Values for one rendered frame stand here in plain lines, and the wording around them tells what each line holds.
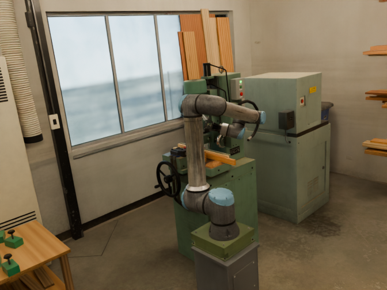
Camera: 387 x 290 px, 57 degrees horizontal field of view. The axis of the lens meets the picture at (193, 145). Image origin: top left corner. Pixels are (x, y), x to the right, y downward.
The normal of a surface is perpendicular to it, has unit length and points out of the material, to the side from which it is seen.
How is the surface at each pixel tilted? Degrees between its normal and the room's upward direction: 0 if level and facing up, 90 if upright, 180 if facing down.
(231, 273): 90
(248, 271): 90
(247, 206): 90
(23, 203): 90
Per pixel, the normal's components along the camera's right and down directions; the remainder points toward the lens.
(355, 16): -0.72, 0.25
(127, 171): 0.69, 0.15
